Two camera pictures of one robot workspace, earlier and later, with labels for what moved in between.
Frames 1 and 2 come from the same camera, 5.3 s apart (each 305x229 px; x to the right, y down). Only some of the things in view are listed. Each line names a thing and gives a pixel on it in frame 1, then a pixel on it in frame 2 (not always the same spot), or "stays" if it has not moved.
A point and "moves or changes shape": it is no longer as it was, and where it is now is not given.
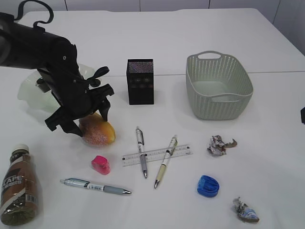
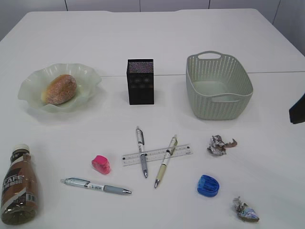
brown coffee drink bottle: x=21 y=201 stays
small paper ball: x=243 y=212 stays
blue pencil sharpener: x=208 y=186 stays
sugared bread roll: x=96 y=130 moves or changes shape
